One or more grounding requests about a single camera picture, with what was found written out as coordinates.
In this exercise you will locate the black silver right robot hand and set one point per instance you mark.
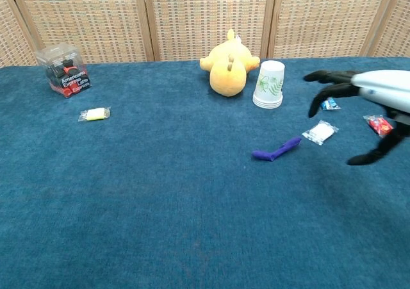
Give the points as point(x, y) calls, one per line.
point(381, 84)

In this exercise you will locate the small purple object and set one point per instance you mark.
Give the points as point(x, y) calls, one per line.
point(282, 148)

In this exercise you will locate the red wrapped candy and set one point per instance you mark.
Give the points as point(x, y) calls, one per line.
point(378, 124)

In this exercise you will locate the blue wrapped candy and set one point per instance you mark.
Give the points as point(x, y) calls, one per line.
point(330, 104)

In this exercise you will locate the woven folding screen panel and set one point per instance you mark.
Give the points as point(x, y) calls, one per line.
point(330, 20)
point(394, 29)
point(208, 10)
point(13, 29)
point(86, 20)

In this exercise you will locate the yellow plush toy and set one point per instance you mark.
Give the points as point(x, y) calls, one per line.
point(228, 72)

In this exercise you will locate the blue table cloth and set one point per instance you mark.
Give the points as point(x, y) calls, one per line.
point(160, 189)

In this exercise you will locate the yellow white wrapped candy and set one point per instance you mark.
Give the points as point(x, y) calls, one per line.
point(95, 113)

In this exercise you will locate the clear coffee capsule box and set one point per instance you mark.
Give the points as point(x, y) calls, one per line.
point(65, 72)

